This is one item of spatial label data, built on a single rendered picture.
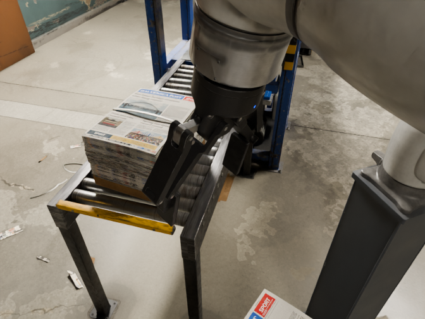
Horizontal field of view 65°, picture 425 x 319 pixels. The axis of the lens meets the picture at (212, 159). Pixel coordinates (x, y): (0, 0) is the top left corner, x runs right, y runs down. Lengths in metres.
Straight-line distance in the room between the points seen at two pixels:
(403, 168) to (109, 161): 0.88
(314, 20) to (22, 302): 2.03
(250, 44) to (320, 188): 2.26
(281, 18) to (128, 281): 1.84
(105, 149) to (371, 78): 1.02
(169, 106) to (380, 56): 1.12
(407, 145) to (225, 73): 0.72
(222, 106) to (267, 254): 1.77
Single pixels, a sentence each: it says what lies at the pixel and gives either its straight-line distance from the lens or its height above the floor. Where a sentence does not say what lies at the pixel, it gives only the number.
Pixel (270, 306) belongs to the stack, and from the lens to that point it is 0.95.
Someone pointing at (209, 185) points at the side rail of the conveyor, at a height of 0.80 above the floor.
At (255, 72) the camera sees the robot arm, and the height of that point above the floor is 1.54.
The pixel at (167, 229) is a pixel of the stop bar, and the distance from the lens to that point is 1.09.
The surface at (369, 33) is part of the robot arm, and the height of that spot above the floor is 1.61.
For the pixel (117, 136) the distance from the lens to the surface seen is 1.14.
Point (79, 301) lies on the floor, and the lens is 2.00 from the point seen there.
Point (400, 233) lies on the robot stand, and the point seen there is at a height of 0.91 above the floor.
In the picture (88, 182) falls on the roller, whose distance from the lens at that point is 1.35.
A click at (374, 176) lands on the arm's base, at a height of 1.02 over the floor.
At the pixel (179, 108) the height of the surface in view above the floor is 1.03.
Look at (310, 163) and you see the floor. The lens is 2.70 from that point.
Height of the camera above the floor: 1.66
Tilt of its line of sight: 39 degrees down
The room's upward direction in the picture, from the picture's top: straight up
